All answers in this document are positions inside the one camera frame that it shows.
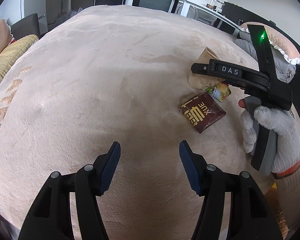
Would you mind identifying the brown paper bag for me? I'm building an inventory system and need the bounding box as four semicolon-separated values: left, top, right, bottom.
187;47;224;90

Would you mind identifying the colourful juice carton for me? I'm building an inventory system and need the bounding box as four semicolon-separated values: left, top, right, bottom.
205;83;231;102

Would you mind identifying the dark brown snack packet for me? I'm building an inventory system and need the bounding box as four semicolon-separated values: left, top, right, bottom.
179;92;226;134

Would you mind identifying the white gloved right hand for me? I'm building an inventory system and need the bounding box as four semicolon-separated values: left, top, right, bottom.
240;106;300;178

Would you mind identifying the pink frilled pillow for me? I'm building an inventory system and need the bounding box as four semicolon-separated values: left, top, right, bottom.
238;22;300;65

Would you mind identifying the black headboard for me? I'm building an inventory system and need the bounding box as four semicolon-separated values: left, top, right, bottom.
221;0;300;63

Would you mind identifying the white desk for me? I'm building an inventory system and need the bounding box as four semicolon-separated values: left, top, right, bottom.
168;0;239;37

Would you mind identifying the beige plush bed blanket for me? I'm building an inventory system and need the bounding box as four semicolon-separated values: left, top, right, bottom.
0;5;273;239

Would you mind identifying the yellow quilted cushion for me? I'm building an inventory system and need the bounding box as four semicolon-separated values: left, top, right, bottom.
0;34;39;83

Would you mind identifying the black sofa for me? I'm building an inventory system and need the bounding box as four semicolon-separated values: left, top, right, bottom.
11;13;41;40

